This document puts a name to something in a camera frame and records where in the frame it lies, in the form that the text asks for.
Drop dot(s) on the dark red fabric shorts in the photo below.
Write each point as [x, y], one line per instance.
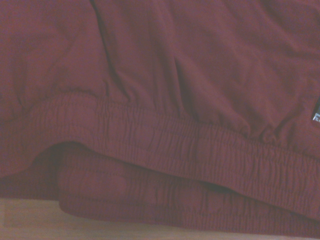
[160, 100]

